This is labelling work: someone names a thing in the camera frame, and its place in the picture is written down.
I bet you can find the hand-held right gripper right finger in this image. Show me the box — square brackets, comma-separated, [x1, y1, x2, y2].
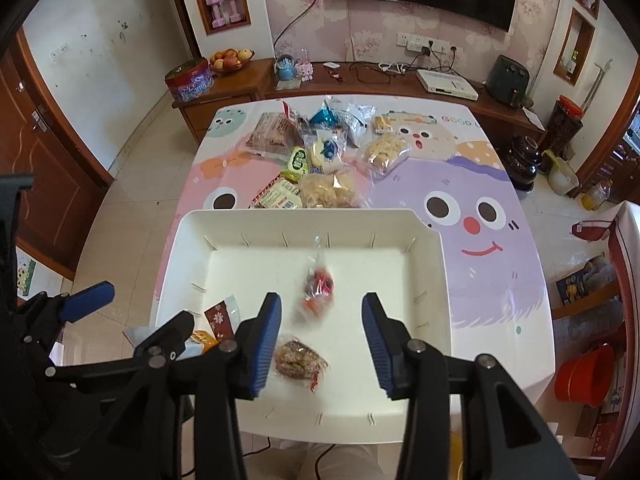
[362, 292, 581, 480]

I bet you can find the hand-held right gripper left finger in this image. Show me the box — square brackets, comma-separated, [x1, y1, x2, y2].
[100, 292, 283, 480]

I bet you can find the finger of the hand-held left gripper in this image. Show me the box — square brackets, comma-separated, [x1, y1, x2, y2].
[17, 281, 116, 357]
[45, 310, 197, 396]

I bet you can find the orange snack packet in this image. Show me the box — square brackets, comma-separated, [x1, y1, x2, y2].
[186, 329, 221, 357]

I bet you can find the clear packet of brown snack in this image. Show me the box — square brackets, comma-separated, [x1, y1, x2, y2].
[274, 337, 331, 394]

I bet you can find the red packet with white pattern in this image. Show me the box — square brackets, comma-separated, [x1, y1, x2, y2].
[204, 296, 242, 342]

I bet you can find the white plastic tray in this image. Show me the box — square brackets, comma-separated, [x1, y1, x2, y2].
[150, 208, 453, 445]

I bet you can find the clear packet of red candy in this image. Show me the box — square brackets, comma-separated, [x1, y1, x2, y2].
[299, 235, 337, 322]

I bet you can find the wooden door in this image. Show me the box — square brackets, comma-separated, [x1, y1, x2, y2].
[0, 27, 114, 282]

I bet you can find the clear bag of crackers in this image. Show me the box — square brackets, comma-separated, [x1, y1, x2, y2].
[299, 171, 362, 209]

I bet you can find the green snack packet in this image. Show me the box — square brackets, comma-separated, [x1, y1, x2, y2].
[281, 146, 310, 182]

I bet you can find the clear bag of biscuits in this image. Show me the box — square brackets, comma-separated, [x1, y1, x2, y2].
[361, 134, 414, 179]

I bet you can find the white packet with blue print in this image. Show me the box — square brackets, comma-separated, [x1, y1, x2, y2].
[309, 130, 350, 173]

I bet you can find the blue printed box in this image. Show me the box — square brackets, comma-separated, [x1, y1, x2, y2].
[555, 270, 597, 307]

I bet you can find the brown cake packet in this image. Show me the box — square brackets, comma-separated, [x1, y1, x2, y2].
[248, 112, 297, 157]

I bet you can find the red bucket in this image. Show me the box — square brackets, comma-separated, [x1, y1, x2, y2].
[554, 342, 627, 406]

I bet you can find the white printed snack bag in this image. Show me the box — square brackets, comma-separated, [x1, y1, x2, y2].
[340, 104, 376, 147]

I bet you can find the blue triangular packet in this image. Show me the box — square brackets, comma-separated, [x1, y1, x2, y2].
[309, 99, 341, 126]

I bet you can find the dark brown ceramic jar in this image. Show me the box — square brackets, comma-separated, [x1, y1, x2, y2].
[507, 134, 544, 192]

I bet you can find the round printed tin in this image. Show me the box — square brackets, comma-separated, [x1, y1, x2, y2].
[165, 57, 215, 102]

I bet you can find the dark red bag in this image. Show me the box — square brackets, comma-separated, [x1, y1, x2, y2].
[571, 220, 627, 244]

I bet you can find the white jug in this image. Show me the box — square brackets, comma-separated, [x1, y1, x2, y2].
[542, 150, 580, 196]

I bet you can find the wooden cabinet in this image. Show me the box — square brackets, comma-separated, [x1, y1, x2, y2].
[171, 57, 547, 147]

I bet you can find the yellow oil bottle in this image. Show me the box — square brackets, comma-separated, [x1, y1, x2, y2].
[580, 180, 614, 211]

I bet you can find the white set-top box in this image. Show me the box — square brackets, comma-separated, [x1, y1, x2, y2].
[416, 68, 480, 102]

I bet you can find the blue snow globe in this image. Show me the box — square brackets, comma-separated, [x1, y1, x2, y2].
[274, 53, 297, 81]

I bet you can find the fruit bowl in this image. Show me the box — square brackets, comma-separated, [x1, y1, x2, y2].
[207, 47, 256, 76]

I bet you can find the dark jar with red lid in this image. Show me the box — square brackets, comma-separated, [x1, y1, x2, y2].
[545, 95, 585, 162]

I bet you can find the dark green air fryer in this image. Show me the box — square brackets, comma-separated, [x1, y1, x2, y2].
[487, 54, 531, 109]

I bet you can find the black cable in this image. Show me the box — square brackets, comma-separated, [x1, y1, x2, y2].
[350, 60, 401, 86]

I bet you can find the white wall socket strip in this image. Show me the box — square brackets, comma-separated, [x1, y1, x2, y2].
[397, 32, 459, 56]

